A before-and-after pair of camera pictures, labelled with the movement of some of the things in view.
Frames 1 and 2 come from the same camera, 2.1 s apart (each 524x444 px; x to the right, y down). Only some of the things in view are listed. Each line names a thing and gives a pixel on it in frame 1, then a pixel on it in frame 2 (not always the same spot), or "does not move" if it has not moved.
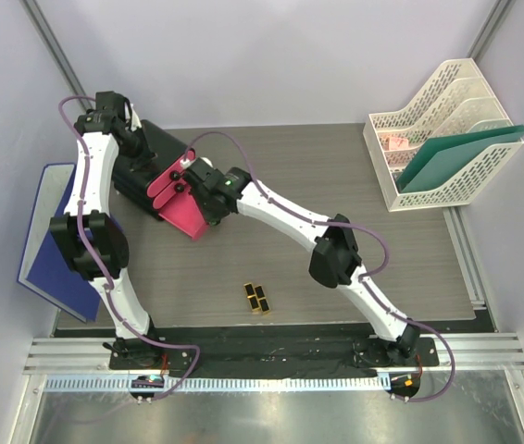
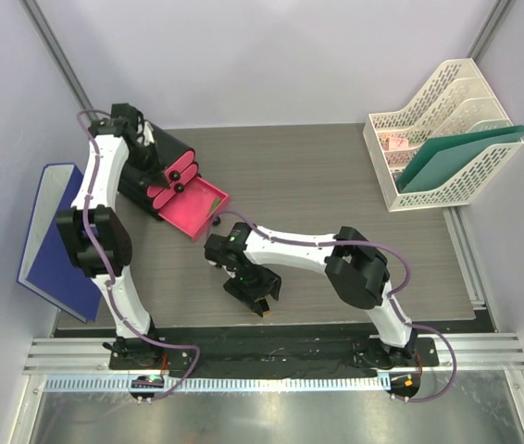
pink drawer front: (183, 213) does not move
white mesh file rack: (455, 100) does not move
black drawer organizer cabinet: (133, 180) does not move
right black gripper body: (209, 211) to (253, 283)
